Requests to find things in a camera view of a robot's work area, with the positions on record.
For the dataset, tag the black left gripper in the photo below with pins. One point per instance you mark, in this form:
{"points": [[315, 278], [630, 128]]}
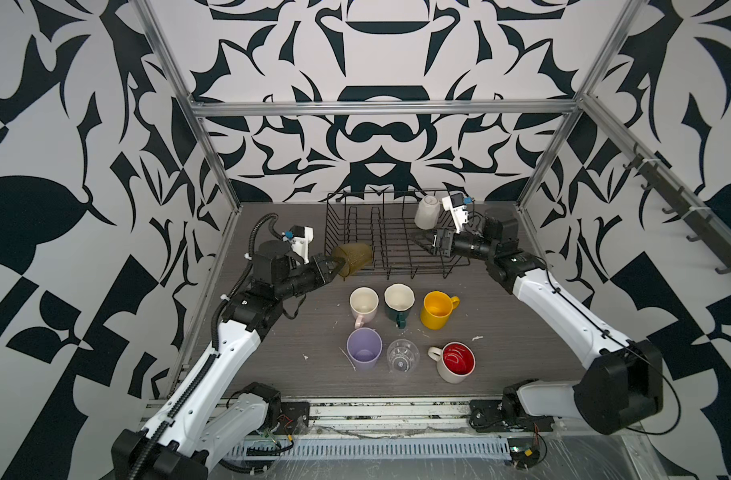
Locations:
{"points": [[318, 269]]}

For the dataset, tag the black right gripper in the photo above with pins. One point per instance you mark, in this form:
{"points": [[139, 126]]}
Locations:
{"points": [[447, 242]]}

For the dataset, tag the white faceted mug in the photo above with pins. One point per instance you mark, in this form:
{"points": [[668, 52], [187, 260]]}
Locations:
{"points": [[427, 213]]}

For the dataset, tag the olive textured glass cup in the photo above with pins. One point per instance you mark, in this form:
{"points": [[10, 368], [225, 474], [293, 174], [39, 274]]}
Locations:
{"points": [[355, 257]]}

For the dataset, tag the lilac plastic cup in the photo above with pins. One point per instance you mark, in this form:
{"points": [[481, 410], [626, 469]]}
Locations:
{"points": [[364, 347]]}

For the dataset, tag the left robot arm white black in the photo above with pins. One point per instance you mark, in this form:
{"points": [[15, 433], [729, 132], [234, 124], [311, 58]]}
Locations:
{"points": [[242, 320]]}

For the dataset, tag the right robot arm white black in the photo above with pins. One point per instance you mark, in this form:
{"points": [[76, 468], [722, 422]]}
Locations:
{"points": [[623, 382]]}

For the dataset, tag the pink cream mug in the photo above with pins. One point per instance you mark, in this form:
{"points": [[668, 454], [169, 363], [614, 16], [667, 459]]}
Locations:
{"points": [[363, 303]]}

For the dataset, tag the dark green mug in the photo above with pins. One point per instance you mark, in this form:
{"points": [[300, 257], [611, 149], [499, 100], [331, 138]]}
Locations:
{"points": [[399, 299]]}

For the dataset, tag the yellow mug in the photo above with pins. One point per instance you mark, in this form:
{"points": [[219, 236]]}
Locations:
{"points": [[437, 309]]}

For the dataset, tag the clear glass cup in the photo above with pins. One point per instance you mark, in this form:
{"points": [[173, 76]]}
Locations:
{"points": [[403, 356]]}

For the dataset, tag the white mug red inside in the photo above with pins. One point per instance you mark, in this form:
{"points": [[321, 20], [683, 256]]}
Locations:
{"points": [[455, 361]]}

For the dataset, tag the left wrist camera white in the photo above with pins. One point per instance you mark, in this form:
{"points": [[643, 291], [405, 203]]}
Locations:
{"points": [[300, 238]]}

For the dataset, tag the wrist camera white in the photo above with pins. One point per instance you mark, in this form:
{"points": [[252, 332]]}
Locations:
{"points": [[457, 204], [300, 238]]}

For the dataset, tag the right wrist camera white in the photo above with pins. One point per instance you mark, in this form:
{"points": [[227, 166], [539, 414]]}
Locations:
{"points": [[457, 204]]}

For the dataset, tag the black wire dish rack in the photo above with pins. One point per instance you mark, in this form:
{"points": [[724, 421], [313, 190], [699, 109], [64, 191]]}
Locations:
{"points": [[386, 221]]}

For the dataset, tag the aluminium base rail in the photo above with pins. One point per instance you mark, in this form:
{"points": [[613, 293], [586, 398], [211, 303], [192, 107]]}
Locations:
{"points": [[365, 414]]}

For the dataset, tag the white slotted cable duct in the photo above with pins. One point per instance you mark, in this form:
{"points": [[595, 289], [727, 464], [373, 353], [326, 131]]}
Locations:
{"points": [[308, 449]]}

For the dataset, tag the wall hook rail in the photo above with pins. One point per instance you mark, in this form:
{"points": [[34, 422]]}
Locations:
{"points": [[683, 204]]}

